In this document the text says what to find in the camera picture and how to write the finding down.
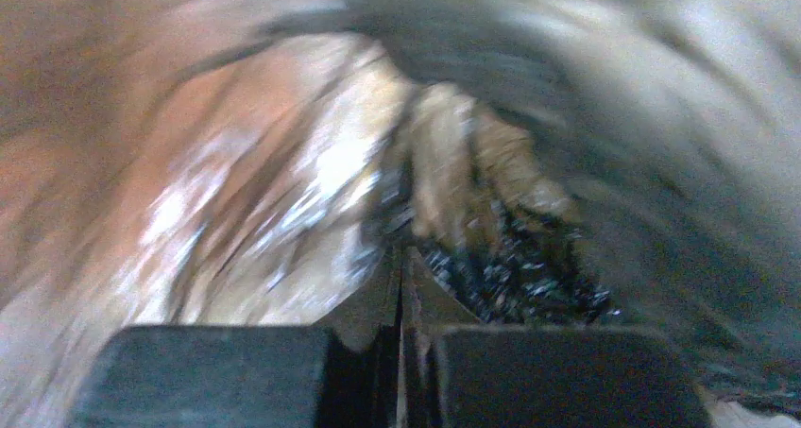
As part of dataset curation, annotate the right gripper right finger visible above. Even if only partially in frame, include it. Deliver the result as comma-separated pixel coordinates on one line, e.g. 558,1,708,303
402,249,711,427

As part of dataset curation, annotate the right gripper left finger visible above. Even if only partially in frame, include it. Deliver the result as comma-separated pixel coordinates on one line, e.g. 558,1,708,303
67,268,400,427

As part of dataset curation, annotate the black trash bag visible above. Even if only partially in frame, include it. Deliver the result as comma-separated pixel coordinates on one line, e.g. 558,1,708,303
0,0,801,428

